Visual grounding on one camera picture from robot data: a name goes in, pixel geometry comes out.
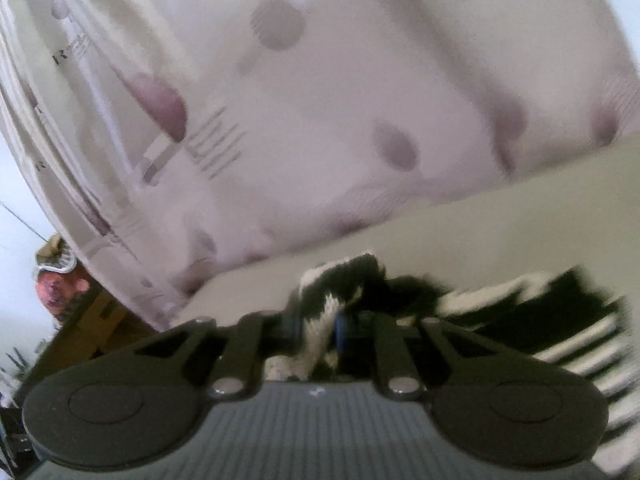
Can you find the lavender leaf print quilt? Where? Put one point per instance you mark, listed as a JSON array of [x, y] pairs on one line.
[[325, 110]]

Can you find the black white striped knit garment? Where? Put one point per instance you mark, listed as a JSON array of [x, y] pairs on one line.
[[500, 310]]

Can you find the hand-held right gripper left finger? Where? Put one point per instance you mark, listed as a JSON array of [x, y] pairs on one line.
[[295, 331]]

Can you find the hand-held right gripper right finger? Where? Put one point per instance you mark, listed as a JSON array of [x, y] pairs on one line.
[[345, 332]]

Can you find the wooden cabinet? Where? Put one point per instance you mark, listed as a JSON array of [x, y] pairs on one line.
[[95, 320]]

